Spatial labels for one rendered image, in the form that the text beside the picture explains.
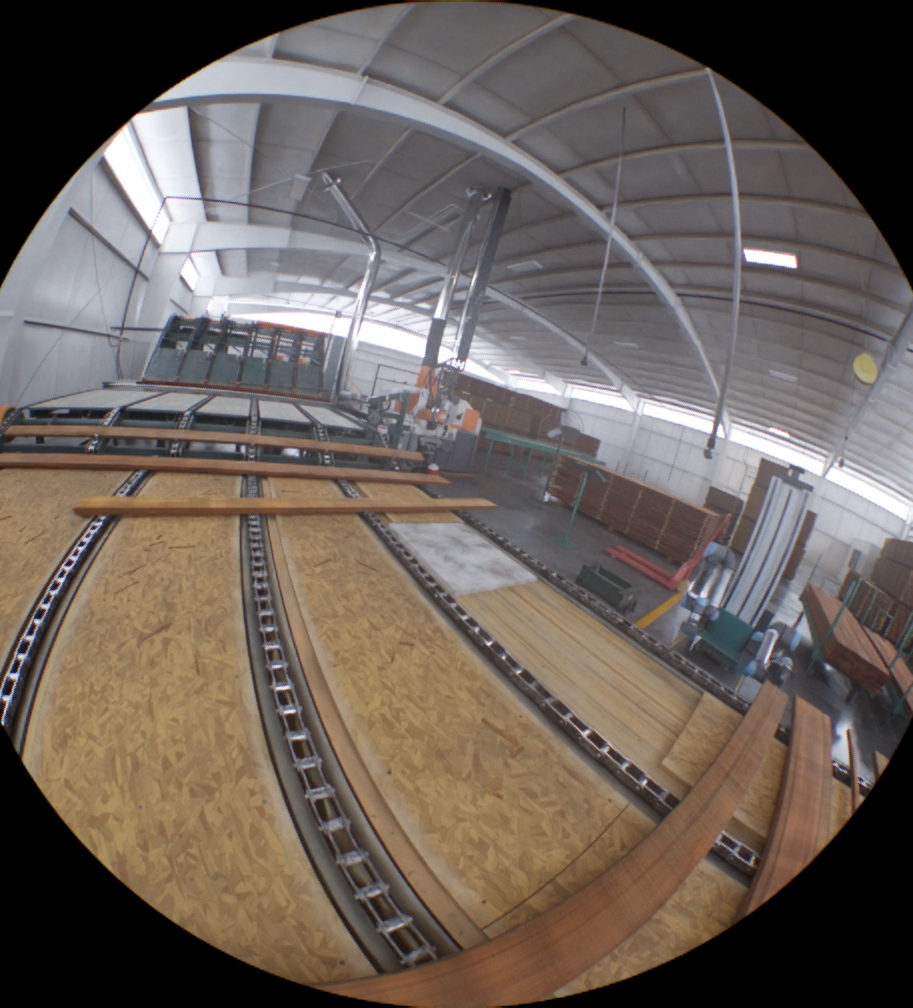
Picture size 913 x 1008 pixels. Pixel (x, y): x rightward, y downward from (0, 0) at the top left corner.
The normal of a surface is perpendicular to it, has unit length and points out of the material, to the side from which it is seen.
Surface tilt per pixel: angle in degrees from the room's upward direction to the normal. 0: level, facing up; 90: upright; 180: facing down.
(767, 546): 90
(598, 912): 0
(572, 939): 0
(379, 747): 0
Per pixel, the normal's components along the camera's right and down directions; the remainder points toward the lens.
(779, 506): -0.84, -0.06
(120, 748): 0.24, -0.93
